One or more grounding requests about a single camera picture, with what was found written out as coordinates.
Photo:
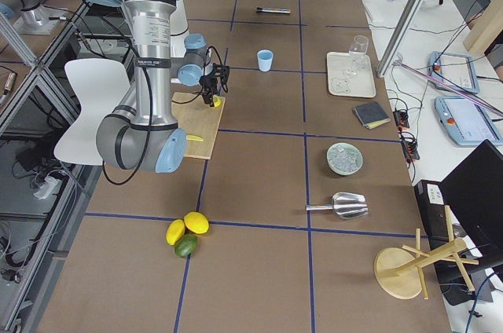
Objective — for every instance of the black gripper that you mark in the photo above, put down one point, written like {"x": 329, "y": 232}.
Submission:
{"x": 207, "y": 83}

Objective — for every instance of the yellow lemon half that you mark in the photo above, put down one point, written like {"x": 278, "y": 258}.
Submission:
{"x": 215, "y": 102}

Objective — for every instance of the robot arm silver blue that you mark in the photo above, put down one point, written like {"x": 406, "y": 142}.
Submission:
{"x": 141, "y": 132}

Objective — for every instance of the light blue plastic cup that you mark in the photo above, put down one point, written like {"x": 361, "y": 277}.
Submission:
{"x": 265, "y": 59}

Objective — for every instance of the yellow lemon upper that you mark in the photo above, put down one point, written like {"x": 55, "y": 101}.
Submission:
{"x": 196, "y": 222}

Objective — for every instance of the yellow lemon left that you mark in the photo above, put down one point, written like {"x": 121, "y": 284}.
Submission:
{"x": 175, "y": 231}

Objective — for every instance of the wooden cup tree stand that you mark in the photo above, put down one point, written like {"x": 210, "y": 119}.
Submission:
{"x": 399, "y": 271}

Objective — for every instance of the bamboo cutting board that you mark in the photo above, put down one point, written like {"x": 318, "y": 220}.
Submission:
{"x": 197, "y": 118}

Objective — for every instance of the yellow plastic knife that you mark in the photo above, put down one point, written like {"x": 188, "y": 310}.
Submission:
{"x": 190, "y": 137}

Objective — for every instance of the steel muddler black tip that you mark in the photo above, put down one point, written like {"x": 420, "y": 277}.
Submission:
{"x": 273, "y": 11}

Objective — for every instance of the clear wine glass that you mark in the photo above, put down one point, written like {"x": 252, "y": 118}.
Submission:
{"x": 357, "y": 52}

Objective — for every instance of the cream bear serving tray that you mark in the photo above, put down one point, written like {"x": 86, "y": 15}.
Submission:
{"x": 344, "y": 84}

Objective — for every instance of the white plastic chair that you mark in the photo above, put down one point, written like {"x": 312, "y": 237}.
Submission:
{"x": 99, "y": 84}

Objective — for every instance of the green bowl of ice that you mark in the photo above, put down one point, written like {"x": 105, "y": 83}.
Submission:
{"x": 344, "y": 159}

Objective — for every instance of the green lime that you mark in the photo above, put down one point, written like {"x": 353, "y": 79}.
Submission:
{"x": 186, "y": 245}

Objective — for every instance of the grey folded cloth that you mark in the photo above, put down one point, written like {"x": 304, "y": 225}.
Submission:
{"x": 371, "y": 115}

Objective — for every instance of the steel ice scoop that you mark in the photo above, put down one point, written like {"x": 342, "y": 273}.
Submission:
{"x": 345, "y": 205}

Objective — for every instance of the blue teach pendant upper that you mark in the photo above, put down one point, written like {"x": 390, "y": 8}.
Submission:
{"x": 454, "y": 70}

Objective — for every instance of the blue teach pendant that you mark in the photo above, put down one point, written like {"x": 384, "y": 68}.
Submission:
{"x": 454, "y": 70}
{"x": 467, "y": 124}

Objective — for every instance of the blue teach pendant lower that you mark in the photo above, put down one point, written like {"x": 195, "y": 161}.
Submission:
{"x": 467, "y": 124}

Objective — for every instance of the black laptop computer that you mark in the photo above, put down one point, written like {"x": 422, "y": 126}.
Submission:
{"x": 473, "y": 190}

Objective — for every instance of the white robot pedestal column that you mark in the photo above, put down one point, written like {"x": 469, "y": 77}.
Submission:
{"x": 179, "y": 30}

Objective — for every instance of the aluminium frame post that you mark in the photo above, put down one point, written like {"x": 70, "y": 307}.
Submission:
{"x": 399, "y": 33}

